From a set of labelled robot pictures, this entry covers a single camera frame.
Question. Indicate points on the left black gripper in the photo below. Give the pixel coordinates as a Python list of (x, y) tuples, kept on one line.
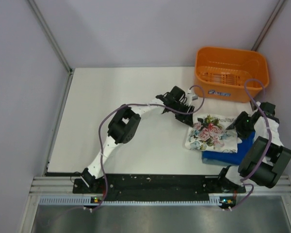
[(187, 119)]

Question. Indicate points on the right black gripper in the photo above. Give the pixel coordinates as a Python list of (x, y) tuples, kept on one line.
[(237, 124)]

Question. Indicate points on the white floral t shirt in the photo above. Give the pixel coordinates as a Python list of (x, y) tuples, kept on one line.
[(210, 132)]

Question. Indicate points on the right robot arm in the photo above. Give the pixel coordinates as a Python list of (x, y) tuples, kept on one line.
[(267, 158)]

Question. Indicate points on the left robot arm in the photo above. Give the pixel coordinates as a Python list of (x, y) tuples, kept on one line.
[(120, 126)]

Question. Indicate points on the orange plastic basket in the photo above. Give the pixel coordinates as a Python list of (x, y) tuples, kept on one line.
[(222, 73)]

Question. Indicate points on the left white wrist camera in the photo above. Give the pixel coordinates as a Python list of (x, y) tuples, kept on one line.
[(190, 97)]

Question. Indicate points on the right aluminium corner post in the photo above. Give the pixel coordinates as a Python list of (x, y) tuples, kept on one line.
[(280, 5)]

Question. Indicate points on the aluminium corner post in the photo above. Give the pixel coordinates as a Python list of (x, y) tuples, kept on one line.
[(280, 5), (48, 34)]

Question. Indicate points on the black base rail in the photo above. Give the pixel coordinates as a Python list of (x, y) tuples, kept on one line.
[(141, 187)]

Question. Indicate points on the left aluminium corner post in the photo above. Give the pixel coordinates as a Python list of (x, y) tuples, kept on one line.
[(48, 34)]

